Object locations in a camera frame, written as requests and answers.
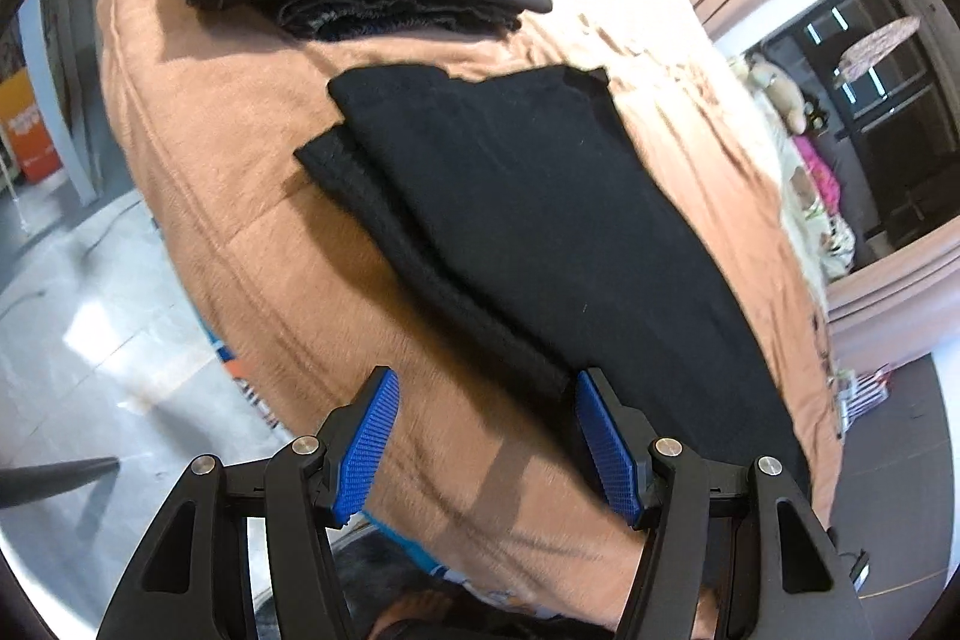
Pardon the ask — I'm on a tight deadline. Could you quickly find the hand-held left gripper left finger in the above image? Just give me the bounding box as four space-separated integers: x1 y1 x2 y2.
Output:
96 366 401 640

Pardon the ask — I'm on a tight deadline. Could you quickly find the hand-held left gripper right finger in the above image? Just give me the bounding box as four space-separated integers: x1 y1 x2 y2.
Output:
574 368 875 640

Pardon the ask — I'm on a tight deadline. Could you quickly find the bed with peach sheet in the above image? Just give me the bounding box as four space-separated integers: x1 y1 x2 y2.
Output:
90 0 845 626

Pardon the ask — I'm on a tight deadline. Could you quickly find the black stand leg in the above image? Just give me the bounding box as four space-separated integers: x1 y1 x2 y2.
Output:
0 455 121 512

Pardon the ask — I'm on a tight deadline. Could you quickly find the pink plush cloth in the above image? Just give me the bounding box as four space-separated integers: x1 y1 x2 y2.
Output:
793 136 842 225

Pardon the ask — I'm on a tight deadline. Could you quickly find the black plush toy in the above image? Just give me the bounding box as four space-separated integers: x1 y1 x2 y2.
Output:
801 91 832 133

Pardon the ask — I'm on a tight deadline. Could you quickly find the dark window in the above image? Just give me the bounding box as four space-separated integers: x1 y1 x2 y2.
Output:
739 0 960 270

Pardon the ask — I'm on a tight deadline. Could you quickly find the cream plush toy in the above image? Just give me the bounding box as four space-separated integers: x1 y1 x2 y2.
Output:
745 51 809 133

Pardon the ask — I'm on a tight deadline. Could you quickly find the orange box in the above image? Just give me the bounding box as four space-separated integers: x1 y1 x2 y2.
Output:
4 66 62 185

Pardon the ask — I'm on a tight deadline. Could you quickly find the floral hanging garment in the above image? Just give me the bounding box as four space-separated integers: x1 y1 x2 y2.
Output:
835 16 922 86

